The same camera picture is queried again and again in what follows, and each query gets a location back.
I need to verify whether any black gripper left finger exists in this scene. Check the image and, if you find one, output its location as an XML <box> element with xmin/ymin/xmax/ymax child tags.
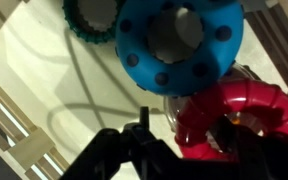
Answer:
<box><xmin>59</xmin><ymin>106</ymin><xmax>202</xmax><ymax>180</ymax></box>

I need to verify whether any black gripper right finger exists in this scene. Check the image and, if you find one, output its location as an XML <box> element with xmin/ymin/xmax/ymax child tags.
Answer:
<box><xmin>200</xmin><ymin>116</ymin><xmax>288</xmax><ymax>180</ymax></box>

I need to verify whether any red studded rubber ring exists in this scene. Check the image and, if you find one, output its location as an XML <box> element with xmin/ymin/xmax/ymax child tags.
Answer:
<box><xmin>174</xmin><ymin>79</ymin><xmax>288</xmax><ymax>162</ymax></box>

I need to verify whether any wooden slatted tray box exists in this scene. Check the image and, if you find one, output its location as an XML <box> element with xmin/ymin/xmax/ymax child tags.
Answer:
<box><xmin>0</xmin><ymin>0</ymin><xmax>288</xmax><ymax>180</ymax></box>

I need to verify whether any clear plastic ring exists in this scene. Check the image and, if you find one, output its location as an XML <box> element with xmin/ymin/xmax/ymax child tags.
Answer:
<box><xmin>163</xmin><ymin>62</ymin><xmax>262</xmax><ymax>134</ymax></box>

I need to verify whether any blue dotted rubber ring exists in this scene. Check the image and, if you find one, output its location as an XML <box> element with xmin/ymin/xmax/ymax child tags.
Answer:
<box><xmin>114</xmin><ymin>0</ymin><xmax>245</xmax><ymax>98</ymax></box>

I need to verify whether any dark green toothed ring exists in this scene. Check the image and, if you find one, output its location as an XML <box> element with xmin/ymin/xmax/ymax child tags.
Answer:
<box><xmin>62</xmin><ymin>0</ymin><xmax>122</xmax><ymax>44</ymax></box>

